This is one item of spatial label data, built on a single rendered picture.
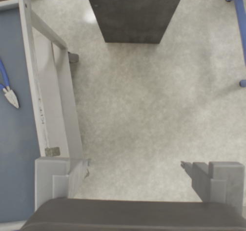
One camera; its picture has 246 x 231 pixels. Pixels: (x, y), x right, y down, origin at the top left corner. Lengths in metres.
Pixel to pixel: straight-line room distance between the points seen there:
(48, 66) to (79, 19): 0.39
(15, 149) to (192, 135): 0.86
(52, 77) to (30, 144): 0.41
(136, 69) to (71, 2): 0.42
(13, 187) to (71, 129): 0.54
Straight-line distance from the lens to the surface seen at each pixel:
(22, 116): 0.83
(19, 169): 0.84
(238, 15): 1.44
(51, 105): 1.17
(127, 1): 0.90
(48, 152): 0.78
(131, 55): 1.46
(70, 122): 1.33
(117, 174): 1.48
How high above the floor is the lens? 1.44
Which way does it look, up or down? 89 degrees down
